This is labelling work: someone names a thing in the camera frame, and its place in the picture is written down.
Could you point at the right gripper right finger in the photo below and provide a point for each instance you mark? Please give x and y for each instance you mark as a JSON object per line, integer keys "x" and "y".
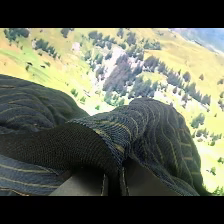
{"x": 143, "y": 183}

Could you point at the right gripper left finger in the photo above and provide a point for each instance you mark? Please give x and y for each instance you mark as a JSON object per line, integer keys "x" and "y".
{"x": 83, "y": 185}

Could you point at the blue striped shirt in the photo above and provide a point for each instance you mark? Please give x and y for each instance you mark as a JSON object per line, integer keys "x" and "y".
{"x": 150, "y": 133}

